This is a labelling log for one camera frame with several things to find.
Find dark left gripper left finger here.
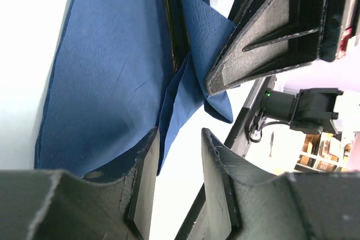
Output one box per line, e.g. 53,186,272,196
1,128,160,239

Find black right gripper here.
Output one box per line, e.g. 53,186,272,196
205,0,359,96

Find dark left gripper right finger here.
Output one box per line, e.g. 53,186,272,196
201,128,359,239

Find iridescent fork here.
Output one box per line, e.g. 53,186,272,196
165,0,190,73

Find blue paper napkin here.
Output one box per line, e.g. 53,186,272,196
34,0,234,176

